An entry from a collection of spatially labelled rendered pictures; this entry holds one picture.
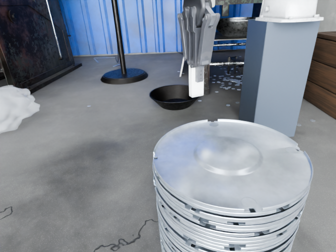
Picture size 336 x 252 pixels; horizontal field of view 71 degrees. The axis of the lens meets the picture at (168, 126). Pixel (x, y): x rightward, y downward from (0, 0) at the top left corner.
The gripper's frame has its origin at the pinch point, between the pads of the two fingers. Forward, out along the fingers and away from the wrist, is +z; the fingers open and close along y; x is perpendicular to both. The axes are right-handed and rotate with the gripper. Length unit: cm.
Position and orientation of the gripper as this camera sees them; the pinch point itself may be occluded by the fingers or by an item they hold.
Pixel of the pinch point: (196, 80)
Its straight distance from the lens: 52.8
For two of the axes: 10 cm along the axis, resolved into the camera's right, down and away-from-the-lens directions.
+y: -3.8, -4.1, 8.3
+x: -9.2, 2.2, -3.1
